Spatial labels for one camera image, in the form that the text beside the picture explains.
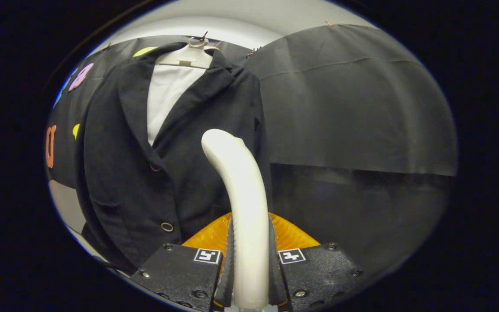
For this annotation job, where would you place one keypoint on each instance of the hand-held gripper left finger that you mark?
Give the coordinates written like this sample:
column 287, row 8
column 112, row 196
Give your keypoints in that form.
column 176, row 273

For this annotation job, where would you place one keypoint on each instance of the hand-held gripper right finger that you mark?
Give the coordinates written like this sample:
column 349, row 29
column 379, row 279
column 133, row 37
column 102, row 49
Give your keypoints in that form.
column 319, row 273

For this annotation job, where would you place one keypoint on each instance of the white garment steamer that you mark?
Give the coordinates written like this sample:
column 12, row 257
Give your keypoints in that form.
column 245, row 190

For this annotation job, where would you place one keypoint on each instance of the black suit jacket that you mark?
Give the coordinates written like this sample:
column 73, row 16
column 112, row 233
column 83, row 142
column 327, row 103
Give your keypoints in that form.
column 119, row 173

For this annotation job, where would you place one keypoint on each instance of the cream clothes hanger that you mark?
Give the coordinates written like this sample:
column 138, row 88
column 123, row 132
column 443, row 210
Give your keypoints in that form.
column 189, row 56

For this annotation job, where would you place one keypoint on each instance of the white mannequin torso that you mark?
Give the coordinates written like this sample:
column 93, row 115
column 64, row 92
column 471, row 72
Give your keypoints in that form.
column 167, row 95

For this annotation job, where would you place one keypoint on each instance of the black backdrop cloth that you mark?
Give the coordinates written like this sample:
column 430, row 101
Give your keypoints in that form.
column 353, row 108

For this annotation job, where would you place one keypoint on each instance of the grey top drawer cabinet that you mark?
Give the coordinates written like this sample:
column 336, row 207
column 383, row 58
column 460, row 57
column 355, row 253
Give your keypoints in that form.
column 65, row 203

